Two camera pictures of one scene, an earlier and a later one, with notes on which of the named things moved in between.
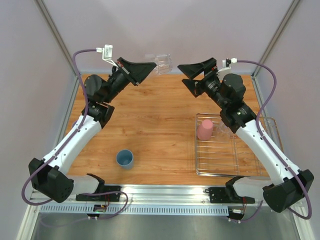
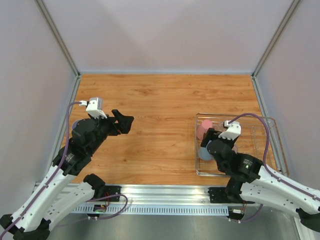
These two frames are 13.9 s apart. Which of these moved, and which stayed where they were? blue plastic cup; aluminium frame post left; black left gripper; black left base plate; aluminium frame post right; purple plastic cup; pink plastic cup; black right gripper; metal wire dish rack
Moved: black left gripper; blue plastic cup; black right gripper
Stayed: aluminium frame post left; aluminium frame post right; purple plastic cup; pink plastic cup; metal wire dish rack; black left base plate
